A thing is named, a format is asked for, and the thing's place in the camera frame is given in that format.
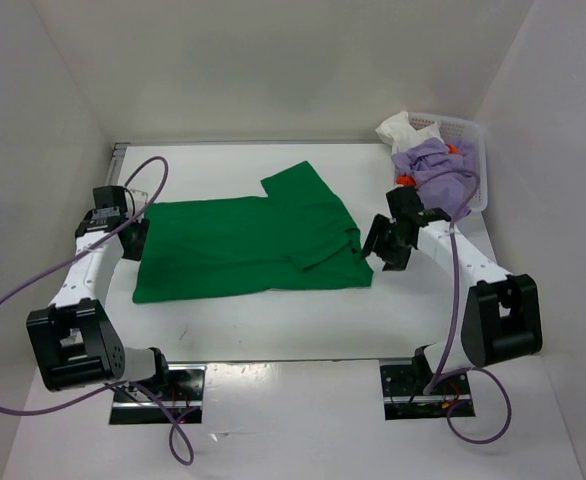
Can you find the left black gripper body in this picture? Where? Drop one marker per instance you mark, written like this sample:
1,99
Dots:
134,246

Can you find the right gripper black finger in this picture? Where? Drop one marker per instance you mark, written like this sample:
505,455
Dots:
396,259
379,228

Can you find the purple t-shirt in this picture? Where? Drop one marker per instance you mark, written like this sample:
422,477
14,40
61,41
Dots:
451,191

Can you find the green t-shirt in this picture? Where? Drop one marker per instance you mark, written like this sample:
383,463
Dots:
298,236

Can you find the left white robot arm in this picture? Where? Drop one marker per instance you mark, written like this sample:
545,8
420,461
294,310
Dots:
147,366

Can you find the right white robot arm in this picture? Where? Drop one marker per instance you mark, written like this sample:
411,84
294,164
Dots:
495,313

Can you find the orange t-shirt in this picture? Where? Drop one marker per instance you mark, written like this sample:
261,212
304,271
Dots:
422,162

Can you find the white t-shirt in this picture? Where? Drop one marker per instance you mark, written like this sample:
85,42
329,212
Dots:
398,133

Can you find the white plastic basket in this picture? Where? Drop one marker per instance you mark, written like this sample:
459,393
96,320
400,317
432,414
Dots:
452,127

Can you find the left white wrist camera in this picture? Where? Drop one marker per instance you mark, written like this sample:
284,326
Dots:
136,199

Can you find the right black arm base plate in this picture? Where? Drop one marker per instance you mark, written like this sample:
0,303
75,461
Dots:
404,399

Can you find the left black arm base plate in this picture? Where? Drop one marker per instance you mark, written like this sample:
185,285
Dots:
182,396

